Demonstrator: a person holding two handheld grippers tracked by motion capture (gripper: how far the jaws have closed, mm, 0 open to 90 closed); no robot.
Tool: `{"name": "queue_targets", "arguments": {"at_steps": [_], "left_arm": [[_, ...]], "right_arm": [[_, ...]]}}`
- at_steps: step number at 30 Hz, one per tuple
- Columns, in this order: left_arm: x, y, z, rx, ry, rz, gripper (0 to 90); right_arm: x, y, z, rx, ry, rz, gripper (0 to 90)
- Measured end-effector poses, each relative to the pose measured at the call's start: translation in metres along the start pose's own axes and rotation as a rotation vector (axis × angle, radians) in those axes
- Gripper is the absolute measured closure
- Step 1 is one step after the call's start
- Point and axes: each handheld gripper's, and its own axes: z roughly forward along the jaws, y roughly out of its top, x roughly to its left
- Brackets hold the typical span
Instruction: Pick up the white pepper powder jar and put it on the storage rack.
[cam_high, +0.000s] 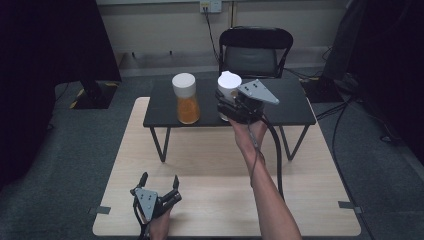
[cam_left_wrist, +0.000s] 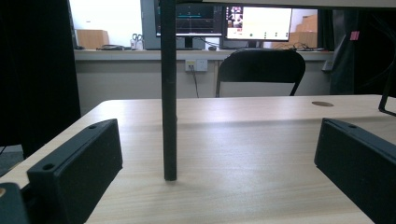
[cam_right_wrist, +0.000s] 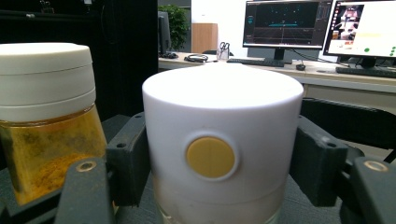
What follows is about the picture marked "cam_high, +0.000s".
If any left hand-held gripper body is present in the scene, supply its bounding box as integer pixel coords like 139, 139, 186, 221
130, 187, 183, 221

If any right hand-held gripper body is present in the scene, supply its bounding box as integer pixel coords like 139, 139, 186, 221
216, 78, 281, 125

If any clear bottle with white cap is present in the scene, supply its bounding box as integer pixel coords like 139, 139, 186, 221
217, 70, 243, 122

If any orange jar with white lid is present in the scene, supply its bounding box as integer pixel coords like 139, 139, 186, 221
171, 72, 202, 126

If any small black raised shelf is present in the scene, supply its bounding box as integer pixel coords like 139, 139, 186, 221
143, 78, 317, 164

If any person's left hand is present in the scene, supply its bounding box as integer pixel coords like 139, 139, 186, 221
147, 207, 173, 240

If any person's right hand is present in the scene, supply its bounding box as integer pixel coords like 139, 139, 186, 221
229, 117, 269, 155

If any black folding chair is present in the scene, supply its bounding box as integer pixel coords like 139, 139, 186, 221
218, 26, 295, 80

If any grey tape strip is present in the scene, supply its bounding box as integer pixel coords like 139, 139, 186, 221
87, 205, 112, 216
337, 200, 364, 215

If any black stand base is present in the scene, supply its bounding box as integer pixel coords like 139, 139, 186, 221
301, 77, 345, 104
73, 79, 120, 111

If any black curtain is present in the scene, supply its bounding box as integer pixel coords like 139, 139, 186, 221
346, 0, 424, 165
0, 0, 123, 189

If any right hand-held gripper cable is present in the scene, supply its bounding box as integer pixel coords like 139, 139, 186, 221
259, 114, 285, 202

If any black wall socket cable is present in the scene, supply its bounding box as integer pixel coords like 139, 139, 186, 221
203, 6, 221, 65

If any short black floor cable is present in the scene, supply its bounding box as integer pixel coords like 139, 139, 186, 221
315, 99, 355, 121

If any white wall socket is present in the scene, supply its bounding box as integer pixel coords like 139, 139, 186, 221
199, 0, 223, 14

